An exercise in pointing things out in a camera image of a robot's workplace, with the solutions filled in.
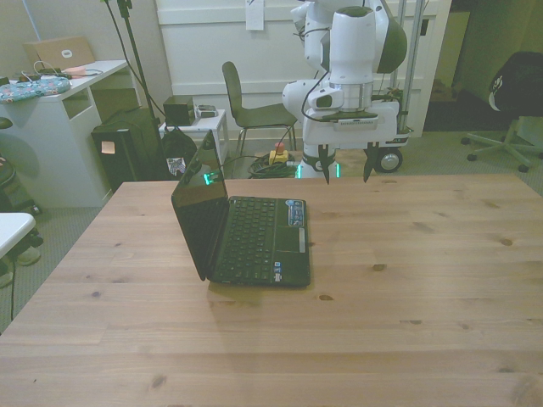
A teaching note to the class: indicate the black box device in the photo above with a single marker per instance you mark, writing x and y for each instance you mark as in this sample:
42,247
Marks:
178,111

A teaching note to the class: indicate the black Asus laptop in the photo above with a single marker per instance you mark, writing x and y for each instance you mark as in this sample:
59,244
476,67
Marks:
254,237

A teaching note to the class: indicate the aluminium profile pole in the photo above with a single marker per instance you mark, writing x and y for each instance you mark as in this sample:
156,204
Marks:
413,42

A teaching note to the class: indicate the white shoe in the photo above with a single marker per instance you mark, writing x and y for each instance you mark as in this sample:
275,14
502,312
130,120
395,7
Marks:
29,256

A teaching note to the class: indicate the dark plastic chair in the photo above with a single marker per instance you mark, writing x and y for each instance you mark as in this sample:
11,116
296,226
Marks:
237,97

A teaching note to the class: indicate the white desk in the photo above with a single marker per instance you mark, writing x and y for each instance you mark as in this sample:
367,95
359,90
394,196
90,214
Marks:
42,127

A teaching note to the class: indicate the cardboard box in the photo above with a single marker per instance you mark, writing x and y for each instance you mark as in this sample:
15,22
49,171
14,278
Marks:
59,51

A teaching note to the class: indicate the pink flat object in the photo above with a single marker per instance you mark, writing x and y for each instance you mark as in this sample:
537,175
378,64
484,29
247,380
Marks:
75,70

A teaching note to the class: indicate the small grey gadget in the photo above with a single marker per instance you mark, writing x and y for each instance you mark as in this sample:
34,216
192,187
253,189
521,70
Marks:
206,112

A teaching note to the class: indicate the white robot base cart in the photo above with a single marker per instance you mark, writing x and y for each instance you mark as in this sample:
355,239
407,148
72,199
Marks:
391,162

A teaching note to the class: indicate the black camera stand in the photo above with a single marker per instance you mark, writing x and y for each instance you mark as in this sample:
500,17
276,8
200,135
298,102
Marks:
136,55

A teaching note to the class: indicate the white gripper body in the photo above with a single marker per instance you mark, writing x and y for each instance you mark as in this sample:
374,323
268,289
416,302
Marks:
360,135

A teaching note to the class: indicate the grey wrist camera bar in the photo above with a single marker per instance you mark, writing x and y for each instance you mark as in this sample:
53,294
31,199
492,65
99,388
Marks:
355,123

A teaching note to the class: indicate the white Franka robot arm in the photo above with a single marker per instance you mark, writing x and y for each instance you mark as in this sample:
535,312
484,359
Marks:
352,51

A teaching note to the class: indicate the floral patterned cushion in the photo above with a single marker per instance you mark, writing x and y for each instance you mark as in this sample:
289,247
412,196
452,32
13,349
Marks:
29,89

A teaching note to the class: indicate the white rounded table edge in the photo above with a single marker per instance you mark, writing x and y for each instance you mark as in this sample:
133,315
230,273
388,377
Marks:
12,231

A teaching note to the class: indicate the black office swivel chair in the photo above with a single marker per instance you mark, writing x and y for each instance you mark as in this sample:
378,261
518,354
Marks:
517,80

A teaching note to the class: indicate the black computer tower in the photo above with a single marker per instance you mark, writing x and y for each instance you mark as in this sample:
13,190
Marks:
127,161

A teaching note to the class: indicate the small white side table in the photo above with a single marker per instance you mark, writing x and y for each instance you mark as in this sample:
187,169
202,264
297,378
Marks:
212,124

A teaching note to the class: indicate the yellow emergency stop button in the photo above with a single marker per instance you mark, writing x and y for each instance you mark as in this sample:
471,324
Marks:
279,154

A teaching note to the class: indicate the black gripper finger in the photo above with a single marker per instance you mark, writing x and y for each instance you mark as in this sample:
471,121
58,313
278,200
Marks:
325,163
370,163

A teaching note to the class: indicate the orange sticky note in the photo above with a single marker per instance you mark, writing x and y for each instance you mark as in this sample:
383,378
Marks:
108,147

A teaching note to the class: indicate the white paper sheet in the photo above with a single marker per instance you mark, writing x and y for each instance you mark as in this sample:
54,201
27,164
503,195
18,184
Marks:
254,15

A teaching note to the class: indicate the black bag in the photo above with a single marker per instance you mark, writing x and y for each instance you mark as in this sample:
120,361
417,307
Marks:
178,146

